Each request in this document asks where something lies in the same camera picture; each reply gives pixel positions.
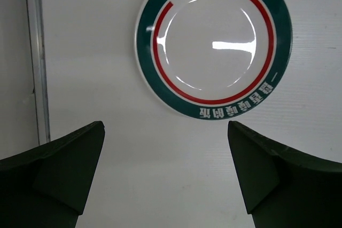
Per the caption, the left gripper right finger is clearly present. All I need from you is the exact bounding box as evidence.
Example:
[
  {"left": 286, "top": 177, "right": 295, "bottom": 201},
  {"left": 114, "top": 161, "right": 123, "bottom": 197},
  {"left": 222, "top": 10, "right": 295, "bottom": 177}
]
[{"left": 228, "top": 121, "right": 341, "bottom": 227}]

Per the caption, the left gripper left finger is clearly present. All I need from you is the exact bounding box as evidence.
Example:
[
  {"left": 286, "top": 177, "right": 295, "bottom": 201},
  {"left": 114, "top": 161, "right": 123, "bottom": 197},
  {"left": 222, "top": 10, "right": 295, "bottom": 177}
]
[{"left": 1, "top": 121, "right": 105, "bottom": 227}]

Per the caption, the white plate teal rim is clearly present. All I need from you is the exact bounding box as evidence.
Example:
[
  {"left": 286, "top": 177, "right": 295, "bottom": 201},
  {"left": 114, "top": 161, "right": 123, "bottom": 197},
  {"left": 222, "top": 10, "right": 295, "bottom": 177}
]
[{"left": 134, "top": 0, "right": 293, "bottom": 121}]

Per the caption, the metal table edge rail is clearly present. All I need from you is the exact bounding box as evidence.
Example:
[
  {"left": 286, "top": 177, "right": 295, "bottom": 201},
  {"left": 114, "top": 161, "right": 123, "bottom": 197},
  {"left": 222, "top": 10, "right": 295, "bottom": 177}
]
[{"left": 26, "top": 0, "right": 51, "bottom": 145}]

